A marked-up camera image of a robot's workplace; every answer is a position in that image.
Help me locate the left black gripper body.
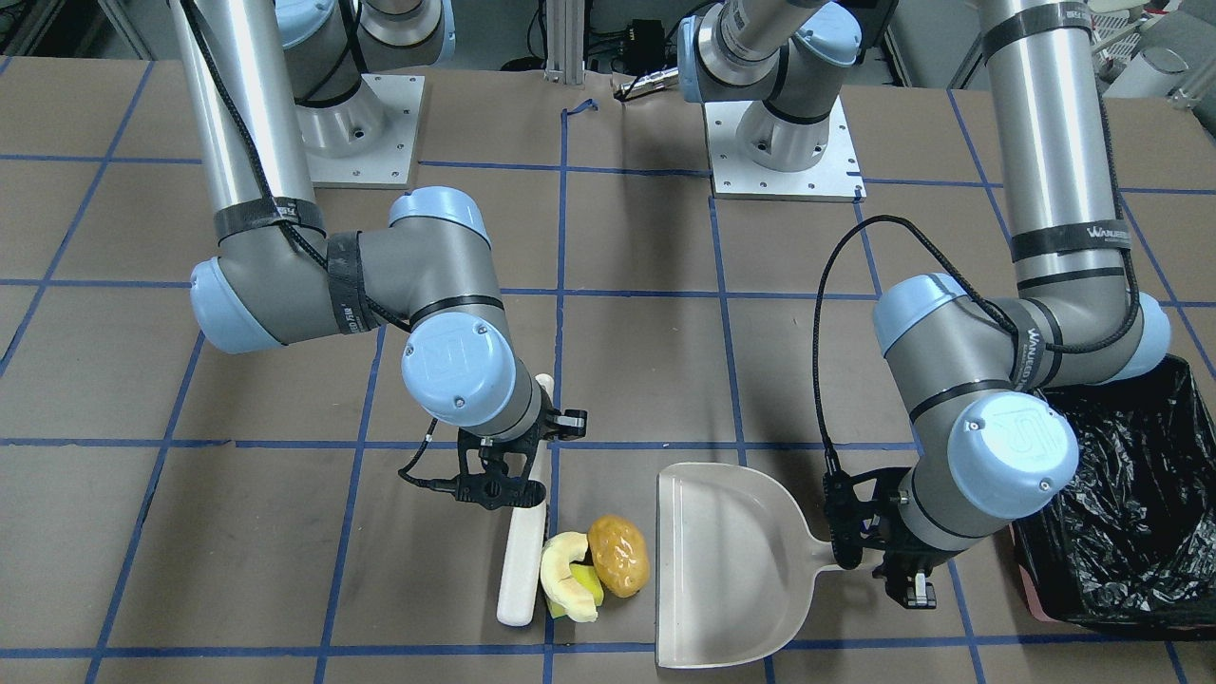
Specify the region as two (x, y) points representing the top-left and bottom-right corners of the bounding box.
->
(824, 465), (951, 609)

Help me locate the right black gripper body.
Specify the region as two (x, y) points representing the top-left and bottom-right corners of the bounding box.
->
(454, 407), (589, 510)

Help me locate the pale yellow peel slice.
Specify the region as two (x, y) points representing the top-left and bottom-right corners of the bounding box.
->
(540, 531), (599, 623)

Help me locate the white hand brush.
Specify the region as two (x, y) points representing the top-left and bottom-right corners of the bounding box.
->
(496, 372), (556, 628)

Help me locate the white plastic dustpan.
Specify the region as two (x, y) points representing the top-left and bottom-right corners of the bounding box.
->
(655, 462), (837, 669)

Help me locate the brown toy potato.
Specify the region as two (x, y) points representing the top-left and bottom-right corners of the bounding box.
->
(587, 514), (652, 599)

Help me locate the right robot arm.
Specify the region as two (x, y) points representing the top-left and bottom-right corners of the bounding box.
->
(169, 1), (587, 510)

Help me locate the black bag lined bin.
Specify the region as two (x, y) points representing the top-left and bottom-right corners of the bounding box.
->
(1012, 355), (1215, 641)

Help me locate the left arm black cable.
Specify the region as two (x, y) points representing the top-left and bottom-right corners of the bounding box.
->
(809, 215), (1141, 476)

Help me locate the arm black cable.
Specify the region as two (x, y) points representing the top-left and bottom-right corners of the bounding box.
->
(178, 0), (466, 490)
(809, 215), (1141, 476)

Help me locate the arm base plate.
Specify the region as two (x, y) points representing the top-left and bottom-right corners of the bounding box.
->
(703, 97), (867, 202)
(295, 74), (426, 189)

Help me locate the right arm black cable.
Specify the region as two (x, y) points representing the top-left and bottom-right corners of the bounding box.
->
(178, 0), (466, 490)

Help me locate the aluminium frame post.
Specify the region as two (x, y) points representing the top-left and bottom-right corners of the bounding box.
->
(542, 0), (587, 89)

